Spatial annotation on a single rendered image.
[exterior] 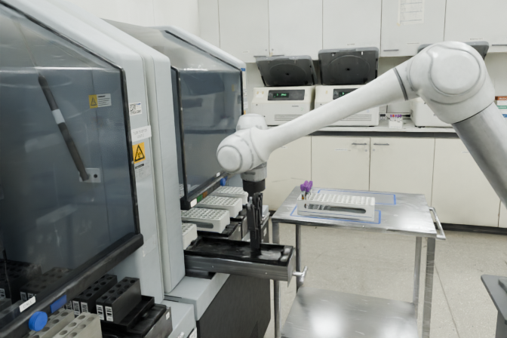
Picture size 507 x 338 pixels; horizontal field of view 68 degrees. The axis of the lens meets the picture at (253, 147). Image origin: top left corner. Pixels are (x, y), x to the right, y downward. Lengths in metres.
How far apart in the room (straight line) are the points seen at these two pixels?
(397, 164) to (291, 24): 1.61
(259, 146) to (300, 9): 2.85
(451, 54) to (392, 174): 2.66
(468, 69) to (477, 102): 0.09
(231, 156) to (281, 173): 2.63
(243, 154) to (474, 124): 0.54
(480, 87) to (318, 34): 2.88
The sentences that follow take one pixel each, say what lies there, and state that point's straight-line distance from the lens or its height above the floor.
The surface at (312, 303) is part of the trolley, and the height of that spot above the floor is 0.28.
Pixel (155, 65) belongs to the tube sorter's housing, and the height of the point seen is 1.41.
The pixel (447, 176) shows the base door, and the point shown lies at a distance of 3.56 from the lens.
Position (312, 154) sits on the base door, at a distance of 3.50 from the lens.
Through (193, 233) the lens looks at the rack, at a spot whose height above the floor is 0.84.
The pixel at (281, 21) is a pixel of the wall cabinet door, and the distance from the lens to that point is 3.80.
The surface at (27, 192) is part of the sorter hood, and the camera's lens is 0.75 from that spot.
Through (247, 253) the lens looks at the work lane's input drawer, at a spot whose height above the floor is 0.80.
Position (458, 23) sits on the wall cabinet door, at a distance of 3.77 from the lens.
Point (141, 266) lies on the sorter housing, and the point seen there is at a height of 0.89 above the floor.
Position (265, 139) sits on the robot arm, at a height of 1.21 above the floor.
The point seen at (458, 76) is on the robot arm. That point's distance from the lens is 0.91.
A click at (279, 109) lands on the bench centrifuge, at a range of 3.50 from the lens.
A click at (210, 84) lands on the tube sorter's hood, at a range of 1.39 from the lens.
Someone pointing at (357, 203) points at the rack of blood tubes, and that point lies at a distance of 1.53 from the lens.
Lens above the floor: 1.38
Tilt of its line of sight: 11 degrees down
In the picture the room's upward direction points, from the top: 2 degrees counter-clockwise
